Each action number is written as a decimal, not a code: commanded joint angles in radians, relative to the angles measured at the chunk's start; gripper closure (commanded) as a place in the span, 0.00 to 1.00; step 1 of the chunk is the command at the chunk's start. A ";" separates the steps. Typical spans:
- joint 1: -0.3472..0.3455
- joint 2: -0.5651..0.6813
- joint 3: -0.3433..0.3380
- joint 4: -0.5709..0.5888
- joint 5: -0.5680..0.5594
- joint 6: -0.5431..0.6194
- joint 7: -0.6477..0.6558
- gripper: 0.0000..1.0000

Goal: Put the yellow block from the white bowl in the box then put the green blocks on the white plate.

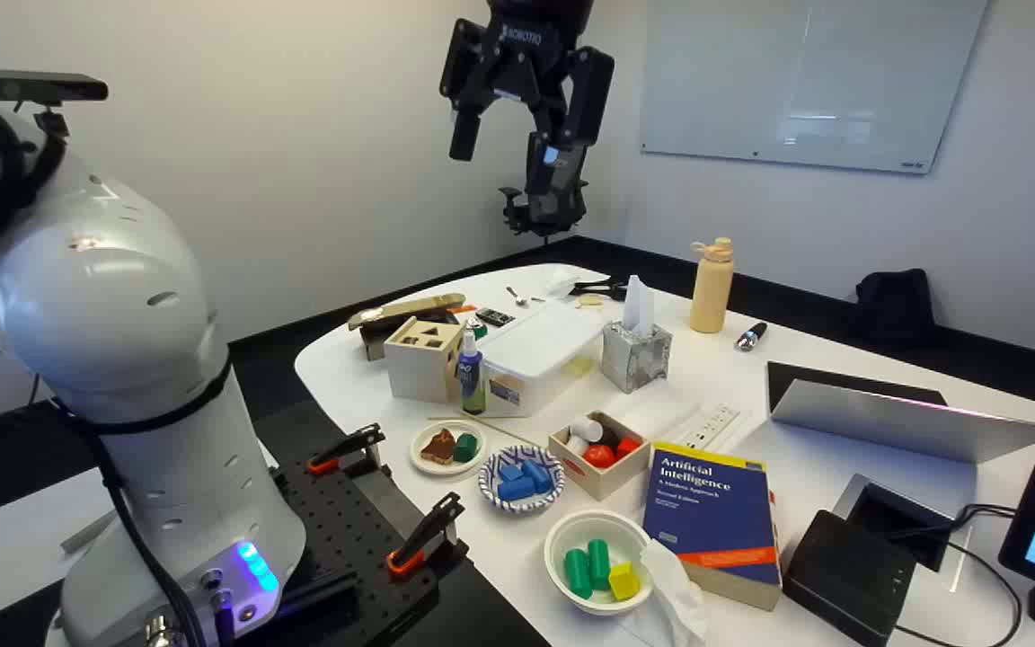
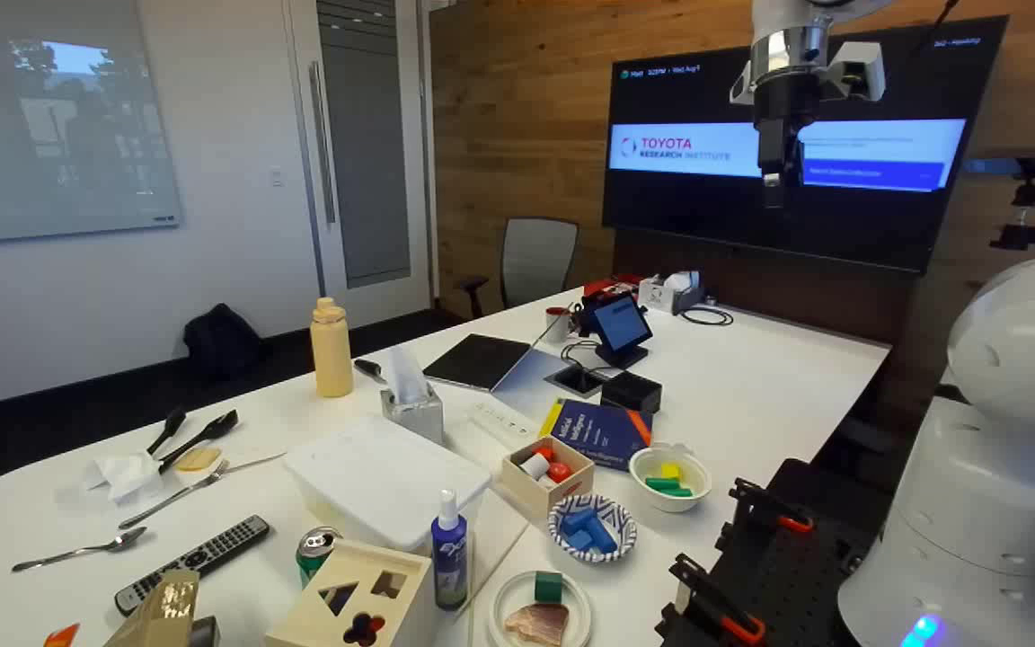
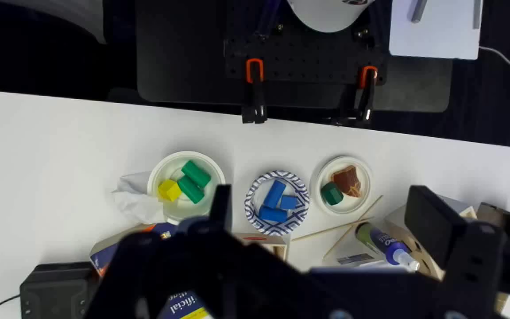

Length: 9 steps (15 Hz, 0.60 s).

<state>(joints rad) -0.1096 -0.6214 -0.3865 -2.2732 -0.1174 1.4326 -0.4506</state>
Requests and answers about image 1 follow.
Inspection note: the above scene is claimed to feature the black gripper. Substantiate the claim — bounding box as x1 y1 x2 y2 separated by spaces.
440 0 617 167

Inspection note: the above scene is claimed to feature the green cylinder block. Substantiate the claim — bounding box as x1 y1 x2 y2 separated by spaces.
587 535 616 592
562 547 598 603

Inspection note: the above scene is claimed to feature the yellow block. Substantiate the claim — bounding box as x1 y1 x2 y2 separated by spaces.
609 559 647 603

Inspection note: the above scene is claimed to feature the grey tissue box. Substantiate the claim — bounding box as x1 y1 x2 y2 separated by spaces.
601 270 676 395

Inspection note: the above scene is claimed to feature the wooden shape sorter box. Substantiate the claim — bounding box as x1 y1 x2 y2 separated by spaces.
380 314 468 408

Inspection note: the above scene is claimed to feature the small white plate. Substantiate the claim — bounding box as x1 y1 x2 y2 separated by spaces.
405 422 491 480

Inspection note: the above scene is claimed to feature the blue cylinder block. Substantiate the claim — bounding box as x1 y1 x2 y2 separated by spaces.
495 464 531 502

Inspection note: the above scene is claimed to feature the blue patterned paper plate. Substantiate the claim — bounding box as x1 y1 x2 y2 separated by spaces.
477 441 568 518

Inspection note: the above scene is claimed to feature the white bowl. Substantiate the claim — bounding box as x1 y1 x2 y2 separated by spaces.
540 507 655 618

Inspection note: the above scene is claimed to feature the black box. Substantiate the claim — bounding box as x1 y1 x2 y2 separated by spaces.
781 507 919 647

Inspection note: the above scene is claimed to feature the black stapler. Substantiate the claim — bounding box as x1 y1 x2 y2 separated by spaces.
564 277 617 301

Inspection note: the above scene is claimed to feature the tan wooden tray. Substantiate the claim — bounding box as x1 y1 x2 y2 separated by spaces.
346 288 470 365

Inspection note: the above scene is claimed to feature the white plastic container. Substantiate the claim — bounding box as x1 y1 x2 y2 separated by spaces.
476 300 617 422

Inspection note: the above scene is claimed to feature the tan bottle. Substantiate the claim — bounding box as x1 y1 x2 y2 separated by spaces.
688 233 740 338

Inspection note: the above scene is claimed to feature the whiteboard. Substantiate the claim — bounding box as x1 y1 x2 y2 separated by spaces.
640 0 997 180

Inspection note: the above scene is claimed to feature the small glue bottle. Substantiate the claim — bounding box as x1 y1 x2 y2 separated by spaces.
455 329 491 417

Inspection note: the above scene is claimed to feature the black marker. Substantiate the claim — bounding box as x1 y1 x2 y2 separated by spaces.
728 317 774 355

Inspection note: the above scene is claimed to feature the thin wooden stick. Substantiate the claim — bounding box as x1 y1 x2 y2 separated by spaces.
424 409 540 445

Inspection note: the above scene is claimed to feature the brown toy steak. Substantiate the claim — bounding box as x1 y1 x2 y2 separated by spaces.
418 429 461 467

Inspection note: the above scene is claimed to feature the white keypad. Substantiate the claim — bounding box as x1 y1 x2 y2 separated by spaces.
658 402 743 456

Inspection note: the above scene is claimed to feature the black orange clamp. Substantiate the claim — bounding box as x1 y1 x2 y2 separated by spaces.
386 488 470 582
303 422 387 480

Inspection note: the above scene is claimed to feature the black bag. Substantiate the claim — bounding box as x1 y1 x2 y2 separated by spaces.
849 266 942 353

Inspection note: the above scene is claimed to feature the blue book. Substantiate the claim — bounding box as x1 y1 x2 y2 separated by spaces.
640 438 784 612

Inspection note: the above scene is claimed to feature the silver laptop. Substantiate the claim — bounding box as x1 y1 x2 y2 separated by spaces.
728 355 1035 525

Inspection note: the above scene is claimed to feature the white cloth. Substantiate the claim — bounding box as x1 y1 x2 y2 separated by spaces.
611 535 712 647

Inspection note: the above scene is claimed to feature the white sheet on floor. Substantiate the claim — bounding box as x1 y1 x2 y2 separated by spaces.
0 464 119 624

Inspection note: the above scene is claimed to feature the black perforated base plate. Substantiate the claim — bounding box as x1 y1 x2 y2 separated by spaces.
258 401 546 647

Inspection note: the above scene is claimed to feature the black camera on stand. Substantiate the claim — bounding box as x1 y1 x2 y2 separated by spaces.
0 64 112 144

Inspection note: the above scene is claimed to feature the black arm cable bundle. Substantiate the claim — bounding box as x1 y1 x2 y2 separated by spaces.
0 74 240 647

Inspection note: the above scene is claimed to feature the black power cable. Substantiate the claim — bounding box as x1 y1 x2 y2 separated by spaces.
891 499 1030 647

